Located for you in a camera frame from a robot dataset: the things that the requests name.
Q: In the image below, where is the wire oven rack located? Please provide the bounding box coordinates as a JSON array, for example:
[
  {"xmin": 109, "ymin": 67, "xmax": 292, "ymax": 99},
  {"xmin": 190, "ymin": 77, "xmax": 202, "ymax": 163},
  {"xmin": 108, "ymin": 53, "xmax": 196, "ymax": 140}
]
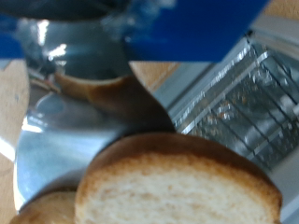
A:
[{"xmin": 172, "ymin": 38, "xmax": 299, "ymax": 172}]

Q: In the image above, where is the white bread slice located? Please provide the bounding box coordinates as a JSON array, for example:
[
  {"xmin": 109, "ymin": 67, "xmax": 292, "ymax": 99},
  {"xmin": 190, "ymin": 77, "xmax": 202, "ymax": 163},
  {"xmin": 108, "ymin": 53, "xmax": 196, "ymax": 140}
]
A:
[{"xmin": 74, "ymin": 133, "xmax": 283, "ymax": 224}]

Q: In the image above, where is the silver toaster oven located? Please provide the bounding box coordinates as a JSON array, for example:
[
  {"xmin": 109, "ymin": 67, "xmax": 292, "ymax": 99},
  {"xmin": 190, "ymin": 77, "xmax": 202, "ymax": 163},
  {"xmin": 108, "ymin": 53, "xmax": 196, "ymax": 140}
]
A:
[{"xmin": 152, "ymin": 13, "xmax": 299, "ymax": 224}]

